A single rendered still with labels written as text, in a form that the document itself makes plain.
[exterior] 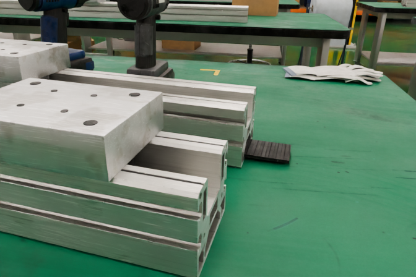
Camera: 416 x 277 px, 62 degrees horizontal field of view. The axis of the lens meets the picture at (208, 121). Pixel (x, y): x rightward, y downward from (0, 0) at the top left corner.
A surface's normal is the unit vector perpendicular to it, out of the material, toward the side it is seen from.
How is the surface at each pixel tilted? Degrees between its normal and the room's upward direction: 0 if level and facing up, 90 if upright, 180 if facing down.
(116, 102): 0
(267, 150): 0
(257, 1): 89
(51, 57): 90
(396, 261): 0
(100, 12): 90
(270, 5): 89
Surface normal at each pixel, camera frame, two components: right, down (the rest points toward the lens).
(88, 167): -0.27, 0.36
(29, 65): 0.96, 0.12
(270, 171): 0.02, -0.92
